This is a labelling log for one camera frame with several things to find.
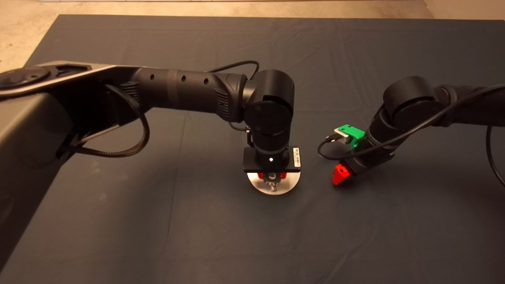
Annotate thin black left camera cable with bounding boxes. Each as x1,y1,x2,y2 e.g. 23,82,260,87
207,60,261,133

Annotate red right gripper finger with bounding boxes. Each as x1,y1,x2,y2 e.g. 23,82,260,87
332,165,351,186

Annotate round metal carrier plate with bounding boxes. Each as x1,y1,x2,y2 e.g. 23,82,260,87
247,172,301,195

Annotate thick braided black cable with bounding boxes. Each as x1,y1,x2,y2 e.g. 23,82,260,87
59,84,151,159

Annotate dark grey table cloth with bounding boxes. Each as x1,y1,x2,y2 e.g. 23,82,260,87
0,14,505,284

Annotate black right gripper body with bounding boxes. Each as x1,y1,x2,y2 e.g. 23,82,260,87
340,149,395,176

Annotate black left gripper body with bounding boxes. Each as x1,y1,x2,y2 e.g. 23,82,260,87
243,147,301,173

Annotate green right camera mount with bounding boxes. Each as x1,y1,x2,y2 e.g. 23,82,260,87
339,125,365,149

